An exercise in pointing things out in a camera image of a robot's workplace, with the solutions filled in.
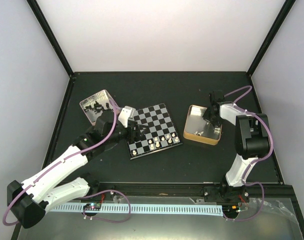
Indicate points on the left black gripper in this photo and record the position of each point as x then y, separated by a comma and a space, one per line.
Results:
137, 136

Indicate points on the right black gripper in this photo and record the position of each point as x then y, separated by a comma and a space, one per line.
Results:
205, 116

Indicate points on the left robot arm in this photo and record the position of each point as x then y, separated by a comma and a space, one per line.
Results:
30, 200

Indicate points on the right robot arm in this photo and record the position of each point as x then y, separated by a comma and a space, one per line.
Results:
252, 140

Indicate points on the left small circuit board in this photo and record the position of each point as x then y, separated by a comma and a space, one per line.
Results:
92, 206

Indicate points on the small circuit board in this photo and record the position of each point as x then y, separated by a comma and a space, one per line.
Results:
92, 206
229, 209

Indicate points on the right small circuit board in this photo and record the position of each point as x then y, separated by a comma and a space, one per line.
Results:
229, 209

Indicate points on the gold tin box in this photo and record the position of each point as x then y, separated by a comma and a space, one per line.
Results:
195, 122

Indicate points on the black and silver chessboard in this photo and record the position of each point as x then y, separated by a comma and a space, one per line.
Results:
159, 122

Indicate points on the pink tin box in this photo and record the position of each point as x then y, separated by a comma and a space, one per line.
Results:
94, 105

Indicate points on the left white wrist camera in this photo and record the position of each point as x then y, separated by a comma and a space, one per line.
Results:
125, 114

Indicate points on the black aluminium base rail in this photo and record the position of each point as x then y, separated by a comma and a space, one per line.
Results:
210, 192

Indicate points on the light blue slotted cable duct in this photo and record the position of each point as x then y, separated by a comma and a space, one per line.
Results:
151, 209

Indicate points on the right black frame post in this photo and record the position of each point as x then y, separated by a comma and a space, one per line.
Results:
275, 27

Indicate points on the black frame post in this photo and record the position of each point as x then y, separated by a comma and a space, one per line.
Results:
275, 27
38, 13

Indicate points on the left black frame post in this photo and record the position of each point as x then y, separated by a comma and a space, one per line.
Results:
38, 13

